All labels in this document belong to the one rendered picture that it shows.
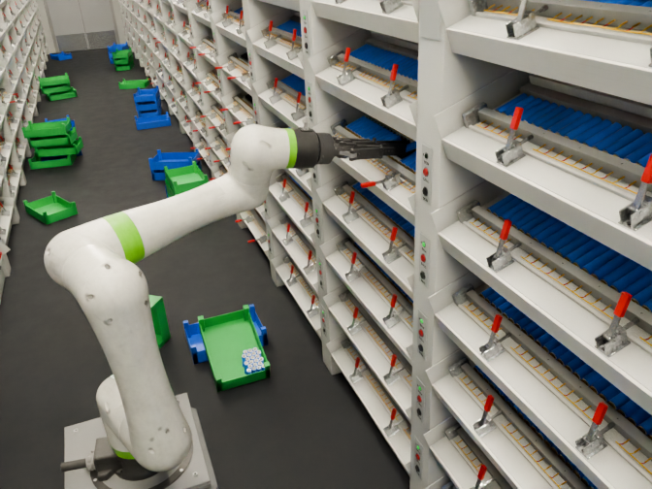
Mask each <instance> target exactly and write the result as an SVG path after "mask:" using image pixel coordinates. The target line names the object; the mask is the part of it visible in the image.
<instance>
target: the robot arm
mask: <svg viewBox="0 0 652 489"><path fill-rule="evenodd" d="M406 150H407V144H402V141H377V140H376V138H373V140H372V141H371V139H359V138H340V137H335V136H334V137H332V135H331V134H330V133H327V132H315V131H314V130H313V129H310V128H309V123H308V122H306V121H305V122H304V127H298V129H294V128H273V127H267V126H263V125H259V124H250V125H247V126H245V127H243V128H241V129H240V130H239V131H238V132H237V133H236V134H235V136H234V137H233V140H232V143H231V155H230V166H229V171H228V173H226V174H225V175H223V176H221V177H219V178H217V179H214V180H212V181H210V182H208V183H205V184H203V185H201V186H199V187H196V188H194V189H191V190H189V191H186V192H184V193H181V194H179V195H177V196H174V197H171V198H168V199H165V200H161V201H158V202H155V203H151V204H148V205H144V206H140V207H137V208H134V209H130V210H127V211H123V212H118V213H114V214H111V215H108V216H105V217H102V218H99V219H96V220H93V221H90V222H87V223H85V224H82V225H79V226H77V227H74V228H71V229H69V230H66V231H63V232H61V233H59V234H58V235H56V236H55V237H54V238H53V239H52V240H51V241H50V242H49V244H48V246H47V248H46V251H45V255H44V263H45V267H46V270H47V272H48V274H49V276H50V277H51V278H52V279H53V280H54V281H55V282H57V283H58V284H60V285H61V286H63V287H64V288H66V289H67V290H68V291H70V292H71V293H72V294H73V296H74V297H75V298H76V300H77V301H78V303H79V304H80V306H81V309H82V311H83V312H84V314H85V316H86V318H87V320H88V321H89V323H90V325H91V327H92V329H93V331H94V333H95V335H96V337H97V339H98V341H99V343H100V344H101V346H102V348H103V350H104V353H105V355H106V357H107V360H108V362H109V364H110V367H111V370H112V372H113V375H111V376H110V377H108V378H107V379H106V380H104V381H103V382H102V384H101V385H100V386H99V388H98V390H97V393H96V402H97V406H98V408H99V412H100V415H101V418H102V421H103V424H104V428H105V431H106V434H107V436H106V437H104V438H99V439H96V443H95V450H93V451H91V453H89V454H87V455H86V458H84V459H79V460H74V461H69V462H64V463H61V465H60V466H61V471H62V472H67V471H72V470H77V469H82V468H87V469H88V470H89V471H93V470H95V471H96V472H97V476H98V480H99V482H100V481H106V480H108V479H110V478H111V477H112V476H113V475H114V474H116V475H117V476H118V477H120V478H122V479H124V480H129V481H138V480H144V479H147V478H150V477H152V476H154V475H156V474H158V473H159V472H166V471H169V470H171V469H173V468H175V467H177V466H178V465H179V464H180V463H182V461H183V460H184V459H185V458H186V456H187V455H188V453H189V451H190V448H191V443H192V434H191V430H190V427H189V425H188V423H187V421H186V419H185V417H184V415H183V413H182V411H181V409H180V407H179V404H178V402H177V399H176V397H175V395H174V392H173V390H172V387H171V385H170V382H169V379H168V377H167V374H166V371H165V368H164V365H163V362H162V358H161V355H160V351H159V347H158V343H157V339H156V336H155V331H154V326H153V321H152V315H151V309H150V302H149V296H148V287H147V280H146V277H145V275H144V274H143V272H142V271H141V270H140V269H139V268H138V267H137V266H136V265H135V263H137V262H139V261H141V260H143V259H144V258H146V257H148V256H150V255H151V254H152V253H154V252H156V251H158V250H159V249H161V248H163V247H164V246H166V245H169V244H170V243H172V242H174V241H176V240H178V239H179V238H181V237H183V236H185V235H187V234H189V233H191V232H193V231H195V230H197V229H200V228H202V227H204V226H206V225H208V224H211V223H213V222H216V221H217V220H220V219H222V218H225V217H228V216H231V215H233V214H237V213H240V212H245V211H249V210H252V209H255V208H257V207H259V206H261V205H262V204H263V203H264V201H265V200H266V198H267V196H268V193H269V187H270V180H271V175H272V172H273V170H275V169H301V171H304V169H305V168H313V167H314V166H315V165H318V164H330V163H331V162H332V160H333V158H334V157H335V156H337V157H338V158H346V157H349V161H354V160H360V159H374V158H379V159H381V158H382V156H385V155H406Z"/></svg>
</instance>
